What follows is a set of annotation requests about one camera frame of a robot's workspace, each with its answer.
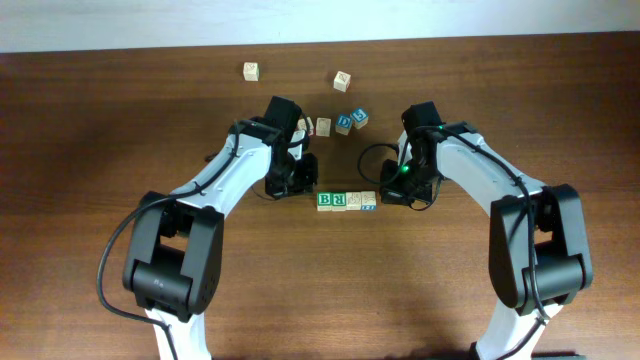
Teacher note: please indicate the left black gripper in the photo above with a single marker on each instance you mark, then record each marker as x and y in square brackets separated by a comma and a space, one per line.
[305, 185]

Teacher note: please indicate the wooden block red letter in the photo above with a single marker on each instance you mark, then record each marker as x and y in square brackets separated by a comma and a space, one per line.
[306, 124]

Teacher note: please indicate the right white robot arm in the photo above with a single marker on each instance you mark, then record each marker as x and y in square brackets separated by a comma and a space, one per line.
[539, 257]

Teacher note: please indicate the wooden block green letter R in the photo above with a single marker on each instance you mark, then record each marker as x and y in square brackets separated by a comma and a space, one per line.
[338, 201]

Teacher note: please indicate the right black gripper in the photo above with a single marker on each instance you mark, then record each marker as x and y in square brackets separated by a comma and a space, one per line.
[392, 193]

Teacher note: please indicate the far wooden block green side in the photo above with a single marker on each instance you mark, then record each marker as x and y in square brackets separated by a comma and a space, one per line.
[251, 71]

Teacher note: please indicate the wooden block green letter B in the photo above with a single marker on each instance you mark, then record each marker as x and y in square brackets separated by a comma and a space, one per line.
[324, 201]

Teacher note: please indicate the wooden block blue letter D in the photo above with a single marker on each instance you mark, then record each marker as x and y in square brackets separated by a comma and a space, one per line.
[343, 124]

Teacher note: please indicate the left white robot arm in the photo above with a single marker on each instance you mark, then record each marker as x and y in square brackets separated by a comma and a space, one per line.
[174, 259]

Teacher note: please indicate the wooden block blue number 5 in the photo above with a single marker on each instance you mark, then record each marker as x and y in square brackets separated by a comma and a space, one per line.
[359, 118]

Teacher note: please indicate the wooden block blue side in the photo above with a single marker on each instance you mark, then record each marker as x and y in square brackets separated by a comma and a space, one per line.
[368, 200]

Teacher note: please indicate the wooden block red side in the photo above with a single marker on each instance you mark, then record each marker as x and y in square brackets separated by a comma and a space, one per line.
[341, 81]

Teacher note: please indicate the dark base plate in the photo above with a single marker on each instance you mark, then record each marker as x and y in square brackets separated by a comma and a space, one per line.
[558, 356]

